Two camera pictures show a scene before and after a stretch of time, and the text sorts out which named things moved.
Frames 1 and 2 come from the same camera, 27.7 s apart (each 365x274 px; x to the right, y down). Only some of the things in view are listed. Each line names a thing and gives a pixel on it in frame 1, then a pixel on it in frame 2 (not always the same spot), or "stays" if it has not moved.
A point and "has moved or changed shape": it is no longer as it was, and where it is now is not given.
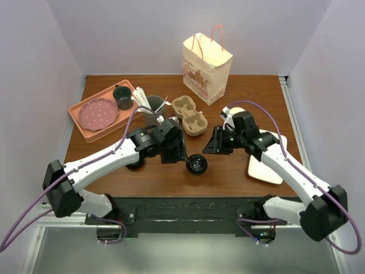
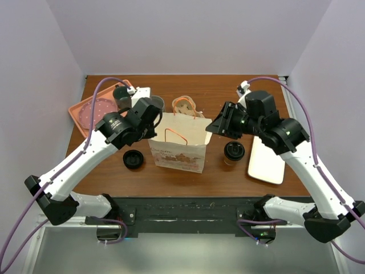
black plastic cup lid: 196,164 -> 234,150
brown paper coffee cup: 235,110 has moved or changed shape
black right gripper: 215,145 -> 221,125
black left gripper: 179,154 -> 151,132
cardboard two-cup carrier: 194,123 stays
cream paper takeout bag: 206,68 -> 180,141
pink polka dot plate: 97,114 stays
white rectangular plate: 258,169 stays
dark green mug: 122,95 stays
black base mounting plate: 179,217 stays
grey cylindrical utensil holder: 157,104 stays
